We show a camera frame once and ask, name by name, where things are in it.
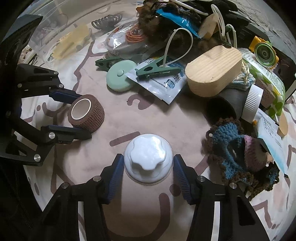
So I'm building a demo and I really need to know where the mint green tape measure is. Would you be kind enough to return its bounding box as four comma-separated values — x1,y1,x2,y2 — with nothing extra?
106,60,137,92

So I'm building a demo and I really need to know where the wooden oval block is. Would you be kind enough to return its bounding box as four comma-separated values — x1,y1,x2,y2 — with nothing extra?
185,45,242,97

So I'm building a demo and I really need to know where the black hair claw clip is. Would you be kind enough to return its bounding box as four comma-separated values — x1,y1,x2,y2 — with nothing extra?
91,14,122,30

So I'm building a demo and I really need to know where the orange rubber bands bag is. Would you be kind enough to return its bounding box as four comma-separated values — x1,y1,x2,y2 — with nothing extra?
104,21,149,58

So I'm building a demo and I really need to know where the green clothespin with loop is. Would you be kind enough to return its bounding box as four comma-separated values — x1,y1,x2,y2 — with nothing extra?
135,27,194,80

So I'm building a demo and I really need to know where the white sachet packet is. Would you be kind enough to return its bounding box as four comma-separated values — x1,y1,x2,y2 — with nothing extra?
125,58,187,104

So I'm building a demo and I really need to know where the brown bandage roll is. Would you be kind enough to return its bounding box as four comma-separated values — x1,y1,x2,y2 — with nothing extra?
68,94,105,133

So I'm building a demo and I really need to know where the crocheted blue purple piece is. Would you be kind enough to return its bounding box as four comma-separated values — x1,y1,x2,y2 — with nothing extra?
203,118,280,201

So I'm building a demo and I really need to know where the green patterned tissue pack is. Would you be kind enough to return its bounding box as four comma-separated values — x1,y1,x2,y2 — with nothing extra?
238,48,285,122

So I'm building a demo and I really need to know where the clear plastic storage bin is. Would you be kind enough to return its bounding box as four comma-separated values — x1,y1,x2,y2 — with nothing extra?
23,0,142,66

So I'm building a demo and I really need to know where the white plastic jar lid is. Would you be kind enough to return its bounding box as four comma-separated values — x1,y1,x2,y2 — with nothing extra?
124,133,173,185

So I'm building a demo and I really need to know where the brown fur piece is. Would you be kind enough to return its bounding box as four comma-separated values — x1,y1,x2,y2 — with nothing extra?
138,1,220,62

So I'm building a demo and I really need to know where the blue foil packet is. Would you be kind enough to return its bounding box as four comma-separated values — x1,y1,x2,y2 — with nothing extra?
156,9,201,39

